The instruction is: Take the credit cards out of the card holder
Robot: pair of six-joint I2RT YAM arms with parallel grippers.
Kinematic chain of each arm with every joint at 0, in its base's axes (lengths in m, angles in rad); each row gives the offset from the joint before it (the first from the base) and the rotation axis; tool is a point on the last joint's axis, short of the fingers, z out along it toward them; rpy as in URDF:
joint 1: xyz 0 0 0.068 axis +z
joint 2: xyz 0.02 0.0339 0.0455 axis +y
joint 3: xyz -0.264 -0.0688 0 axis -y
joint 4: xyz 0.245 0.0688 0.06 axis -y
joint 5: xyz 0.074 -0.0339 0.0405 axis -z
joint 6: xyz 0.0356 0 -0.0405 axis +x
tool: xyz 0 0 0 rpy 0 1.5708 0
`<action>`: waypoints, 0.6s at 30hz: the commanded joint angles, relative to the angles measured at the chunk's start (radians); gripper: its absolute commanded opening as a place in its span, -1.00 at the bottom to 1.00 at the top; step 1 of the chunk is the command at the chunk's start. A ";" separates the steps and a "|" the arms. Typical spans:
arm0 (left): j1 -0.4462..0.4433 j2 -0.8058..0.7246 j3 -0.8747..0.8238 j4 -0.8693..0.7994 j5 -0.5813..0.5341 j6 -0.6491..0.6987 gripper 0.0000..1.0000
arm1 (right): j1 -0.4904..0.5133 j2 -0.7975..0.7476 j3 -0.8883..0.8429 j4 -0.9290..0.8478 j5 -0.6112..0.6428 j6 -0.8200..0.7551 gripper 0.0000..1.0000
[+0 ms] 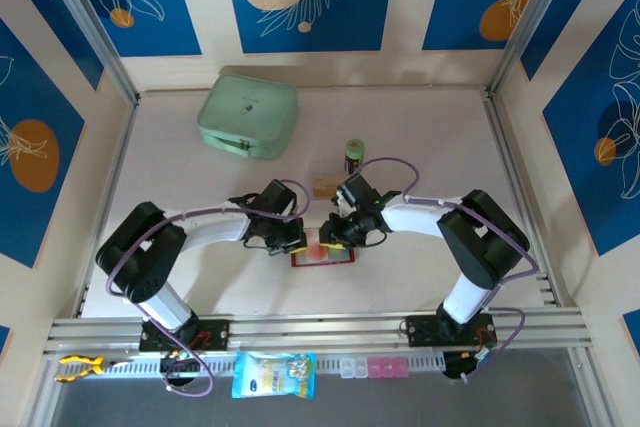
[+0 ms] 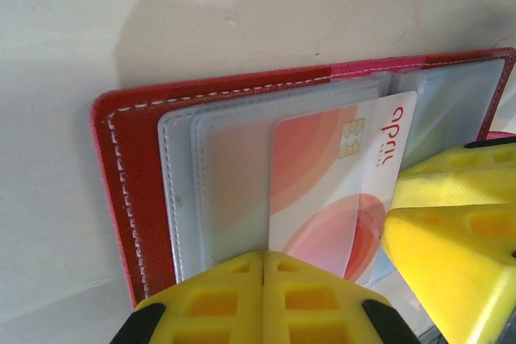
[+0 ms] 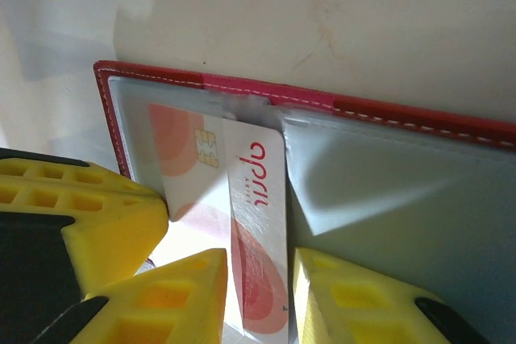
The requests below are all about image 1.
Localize red card holder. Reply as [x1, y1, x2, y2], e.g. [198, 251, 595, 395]
[290, 241, 357, 268]

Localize gold credit card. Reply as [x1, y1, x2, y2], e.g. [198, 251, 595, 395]
[310, 175, 342, 198]

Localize green supplement bottle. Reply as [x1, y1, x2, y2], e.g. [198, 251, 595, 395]
[343, 138, 366, 173]

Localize clear pill box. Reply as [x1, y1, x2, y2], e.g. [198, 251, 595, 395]
[338, 357, 369, 379]

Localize mint green zip case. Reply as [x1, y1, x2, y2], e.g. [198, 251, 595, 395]
[197, 74, 301, 162]

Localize blue snack bag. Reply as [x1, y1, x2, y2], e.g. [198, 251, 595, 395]
[230, 350, 318, 401]

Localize pink pill box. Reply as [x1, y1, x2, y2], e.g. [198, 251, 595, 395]
[367, 356, 410, 379]

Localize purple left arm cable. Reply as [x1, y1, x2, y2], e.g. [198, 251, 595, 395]
[106, 177, 311, 398]

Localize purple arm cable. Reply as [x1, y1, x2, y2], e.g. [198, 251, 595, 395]
[357, 156, 539, 383]
[106, 177, 311, 398]

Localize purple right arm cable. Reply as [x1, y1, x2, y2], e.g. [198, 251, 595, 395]
[357, 156, 539, 383]

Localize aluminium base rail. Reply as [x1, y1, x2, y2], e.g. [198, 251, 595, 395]
[42, 309, 594, 361]

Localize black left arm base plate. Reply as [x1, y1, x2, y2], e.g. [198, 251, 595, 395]
[138, 319, 231, 352]

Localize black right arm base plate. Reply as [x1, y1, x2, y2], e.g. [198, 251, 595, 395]
[405, 314, 499, 348]

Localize grey slotted cable duct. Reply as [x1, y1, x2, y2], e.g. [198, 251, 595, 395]
[104, 354, 446, 378]

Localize aluminium side rail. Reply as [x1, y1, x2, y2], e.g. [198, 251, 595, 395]
[74, 96, 139, 318]
[482, 91, 564, 308]

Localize black cable connector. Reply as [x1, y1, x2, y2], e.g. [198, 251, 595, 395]
[159, 352, 199, 388]
[443, 351, 489, 382]

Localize yellow handled pliers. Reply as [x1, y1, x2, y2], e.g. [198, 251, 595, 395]
[55, 354, 134, 383]

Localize aluminium frame post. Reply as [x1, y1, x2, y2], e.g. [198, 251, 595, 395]
[37, 0, 141, 103]
[487, 0, 586, 98]

